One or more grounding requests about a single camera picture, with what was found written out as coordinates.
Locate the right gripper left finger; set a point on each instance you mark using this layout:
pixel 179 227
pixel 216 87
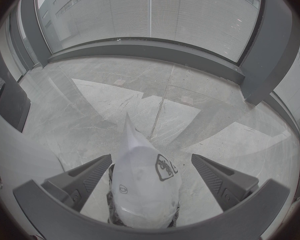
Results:
pixel 75 184

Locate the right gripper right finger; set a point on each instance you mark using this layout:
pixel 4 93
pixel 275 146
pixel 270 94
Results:
pixel 230 184

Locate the white printed wrapper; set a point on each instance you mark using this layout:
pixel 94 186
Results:
pixel 142 184

